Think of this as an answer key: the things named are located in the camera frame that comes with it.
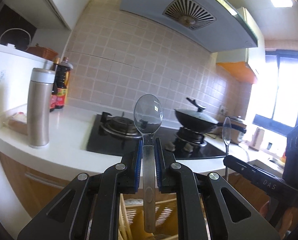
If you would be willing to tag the black wok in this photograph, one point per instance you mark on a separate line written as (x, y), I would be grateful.
(191, 127)

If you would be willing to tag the steel thermos flask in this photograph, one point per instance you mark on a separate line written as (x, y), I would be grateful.
(40, 105)

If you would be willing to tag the plastic wrapped food package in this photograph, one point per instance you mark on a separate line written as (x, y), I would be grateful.
(16, 125)

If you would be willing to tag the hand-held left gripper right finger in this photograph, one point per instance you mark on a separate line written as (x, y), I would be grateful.
(159, 166)

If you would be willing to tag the black gas stove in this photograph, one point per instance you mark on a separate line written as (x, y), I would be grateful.
(106, 143)

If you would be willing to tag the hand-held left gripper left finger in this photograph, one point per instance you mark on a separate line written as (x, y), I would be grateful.
(139, 166)

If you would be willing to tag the small patterned cup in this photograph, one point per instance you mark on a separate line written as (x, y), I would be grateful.
(270, 146)

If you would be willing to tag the clear plastic spoon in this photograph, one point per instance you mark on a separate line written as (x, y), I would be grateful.
(226, 132)
(149, 120)

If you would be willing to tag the brown wicker basket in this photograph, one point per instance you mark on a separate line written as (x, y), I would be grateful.
(42, 52)

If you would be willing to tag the dark framed window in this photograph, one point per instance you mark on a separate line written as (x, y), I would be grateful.
(271, 85)

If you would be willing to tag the beige rice cooker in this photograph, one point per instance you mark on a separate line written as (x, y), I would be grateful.
(237, 132)

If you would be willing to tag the white electric kettle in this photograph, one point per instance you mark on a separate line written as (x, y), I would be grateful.
(256, 140)

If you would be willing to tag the small dark sauce bottle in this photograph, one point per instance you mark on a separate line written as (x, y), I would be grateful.
(53, 97)

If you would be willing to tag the large dark sauce bottle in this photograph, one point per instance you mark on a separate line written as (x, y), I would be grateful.
(62, 85)

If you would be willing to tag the person's right hand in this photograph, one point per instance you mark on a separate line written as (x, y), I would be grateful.
(287, 221)

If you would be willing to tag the white wall outlet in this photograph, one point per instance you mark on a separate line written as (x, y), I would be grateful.
(223, 110)

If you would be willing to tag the yellow plastic utensil basket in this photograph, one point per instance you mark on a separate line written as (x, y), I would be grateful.
(131, 217)

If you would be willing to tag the white range hood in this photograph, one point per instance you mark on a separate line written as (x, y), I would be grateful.
(151, 12)

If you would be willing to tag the white refrigerator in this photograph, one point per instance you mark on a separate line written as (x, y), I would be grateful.
(9, 80)

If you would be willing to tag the orange wall cabinet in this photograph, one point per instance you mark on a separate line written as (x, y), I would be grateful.
(236, 71)

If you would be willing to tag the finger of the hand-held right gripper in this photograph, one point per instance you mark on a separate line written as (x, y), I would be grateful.
(238, 165)

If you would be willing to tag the white kitchen countertop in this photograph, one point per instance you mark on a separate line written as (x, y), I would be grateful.
(71, 135)

